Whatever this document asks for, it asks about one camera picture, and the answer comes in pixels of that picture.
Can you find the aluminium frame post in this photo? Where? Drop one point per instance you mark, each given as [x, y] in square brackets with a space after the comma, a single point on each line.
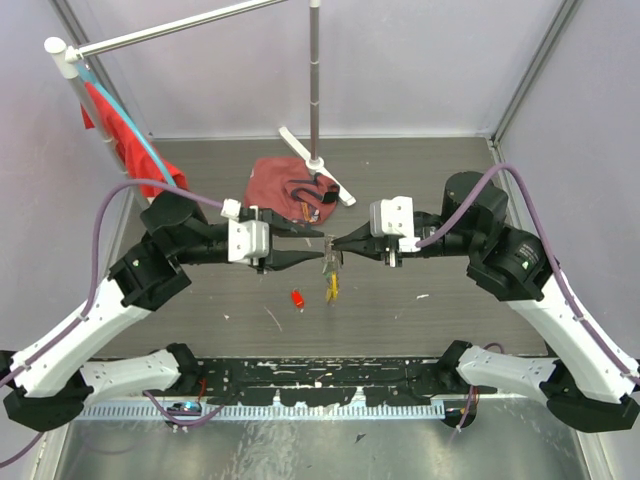
[79, 25]
[552, 35]

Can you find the black tagged key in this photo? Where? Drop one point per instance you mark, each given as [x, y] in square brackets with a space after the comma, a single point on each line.
[331, 258]

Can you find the white metal clothes rack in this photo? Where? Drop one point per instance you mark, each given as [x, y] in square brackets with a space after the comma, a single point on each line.
[224, 69]

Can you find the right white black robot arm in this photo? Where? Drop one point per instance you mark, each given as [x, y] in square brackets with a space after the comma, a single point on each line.
[588, 382]

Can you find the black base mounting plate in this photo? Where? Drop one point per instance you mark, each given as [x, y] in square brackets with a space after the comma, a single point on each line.
[315, 382]

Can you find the aluminium frame post right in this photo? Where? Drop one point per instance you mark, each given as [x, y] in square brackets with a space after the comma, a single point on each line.
[552, 35]

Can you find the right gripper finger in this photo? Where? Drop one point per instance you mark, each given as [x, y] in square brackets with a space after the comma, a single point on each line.
[362, 233]
[367, 248]

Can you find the aluminium frame post left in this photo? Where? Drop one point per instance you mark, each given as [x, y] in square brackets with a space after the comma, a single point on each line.
[79, 25]

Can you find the white slotted cable duct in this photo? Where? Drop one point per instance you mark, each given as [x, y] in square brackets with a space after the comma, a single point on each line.
[143, 410]

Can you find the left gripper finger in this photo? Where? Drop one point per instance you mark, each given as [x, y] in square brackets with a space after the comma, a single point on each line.
[282, 227]
[282, 260]

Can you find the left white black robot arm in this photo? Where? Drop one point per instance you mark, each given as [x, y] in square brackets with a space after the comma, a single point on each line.
[55, 379]

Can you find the blue clothes hanger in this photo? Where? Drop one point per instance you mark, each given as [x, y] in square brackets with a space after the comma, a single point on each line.
[132, 130]

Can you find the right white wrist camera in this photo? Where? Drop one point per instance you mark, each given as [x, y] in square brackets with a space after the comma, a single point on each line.
[394, 218]

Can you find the red hanging cloth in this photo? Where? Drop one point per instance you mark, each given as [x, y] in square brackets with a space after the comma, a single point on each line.
[145, 155]

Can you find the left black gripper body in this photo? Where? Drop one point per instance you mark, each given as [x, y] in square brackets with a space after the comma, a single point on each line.
[272, 245]

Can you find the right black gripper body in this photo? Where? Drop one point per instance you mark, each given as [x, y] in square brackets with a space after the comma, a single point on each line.
[434, 249]

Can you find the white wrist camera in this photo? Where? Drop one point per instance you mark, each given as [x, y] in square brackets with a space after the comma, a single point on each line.
[394, 218]
[238, 232]

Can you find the keyring with yellow tag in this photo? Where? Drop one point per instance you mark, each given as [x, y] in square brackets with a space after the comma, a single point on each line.
[332, 289]

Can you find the red tagged key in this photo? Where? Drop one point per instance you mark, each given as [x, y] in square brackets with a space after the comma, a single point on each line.
[298, 299]

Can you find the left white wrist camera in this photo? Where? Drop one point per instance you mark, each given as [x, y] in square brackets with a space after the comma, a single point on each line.
[238, 232]

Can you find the maroon cloth bag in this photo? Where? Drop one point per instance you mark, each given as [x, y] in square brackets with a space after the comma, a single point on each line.
[284, 185]

